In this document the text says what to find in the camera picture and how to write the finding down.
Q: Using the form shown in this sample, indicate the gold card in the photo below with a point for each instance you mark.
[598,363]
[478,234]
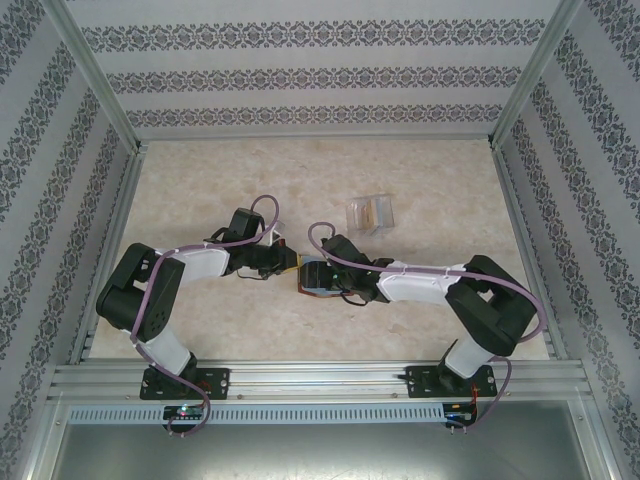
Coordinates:
[371,215]

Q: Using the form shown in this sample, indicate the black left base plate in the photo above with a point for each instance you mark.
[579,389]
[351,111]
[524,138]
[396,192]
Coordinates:
[220,382]

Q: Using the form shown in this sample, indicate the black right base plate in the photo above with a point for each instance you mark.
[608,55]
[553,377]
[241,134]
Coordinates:
[417,385]

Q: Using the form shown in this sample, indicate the aluminium frame post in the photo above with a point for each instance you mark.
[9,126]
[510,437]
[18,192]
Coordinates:
[97,75]
[530,75]

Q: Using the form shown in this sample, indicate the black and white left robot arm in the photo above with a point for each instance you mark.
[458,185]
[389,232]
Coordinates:
[150,310]

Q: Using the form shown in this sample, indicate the circuit board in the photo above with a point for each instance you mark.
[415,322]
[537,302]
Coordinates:
[182,411]
[457,415]

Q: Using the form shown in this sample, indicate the aluminium mounting rail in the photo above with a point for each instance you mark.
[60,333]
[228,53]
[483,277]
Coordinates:
[310,380]

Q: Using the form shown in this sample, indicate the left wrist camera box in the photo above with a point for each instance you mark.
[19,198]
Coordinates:
[277,235]

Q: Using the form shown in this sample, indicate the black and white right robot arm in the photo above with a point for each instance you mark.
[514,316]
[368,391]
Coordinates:
[480,320]

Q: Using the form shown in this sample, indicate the clear acrylic card box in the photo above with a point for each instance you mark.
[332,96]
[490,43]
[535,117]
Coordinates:
[357,220]

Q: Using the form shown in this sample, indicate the right circuit board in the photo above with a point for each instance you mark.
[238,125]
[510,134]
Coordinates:
[457,415]

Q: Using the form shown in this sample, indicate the aluminium frame crossbar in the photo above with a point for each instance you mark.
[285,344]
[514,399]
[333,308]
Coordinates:
[315,136]

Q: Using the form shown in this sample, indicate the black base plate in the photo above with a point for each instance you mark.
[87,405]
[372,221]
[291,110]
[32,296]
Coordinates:
[220,382]
[417,385]

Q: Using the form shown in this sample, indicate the aluminium frame leg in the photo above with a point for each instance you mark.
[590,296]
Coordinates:
[44,440]
[600,440]

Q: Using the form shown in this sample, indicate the silver grey card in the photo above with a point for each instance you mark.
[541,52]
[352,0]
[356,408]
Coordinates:
[381,212]

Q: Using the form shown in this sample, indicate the grey metal sheet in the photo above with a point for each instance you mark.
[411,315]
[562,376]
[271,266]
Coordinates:
[320,450]

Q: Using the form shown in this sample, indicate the left circuit board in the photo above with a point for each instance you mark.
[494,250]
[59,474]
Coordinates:
[182,411]

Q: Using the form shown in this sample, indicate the aluminium side rail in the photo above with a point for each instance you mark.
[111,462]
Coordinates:
[122,200]
[513,200]

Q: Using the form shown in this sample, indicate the brown leather card holder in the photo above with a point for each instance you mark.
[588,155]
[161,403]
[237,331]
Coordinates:
[320,294]

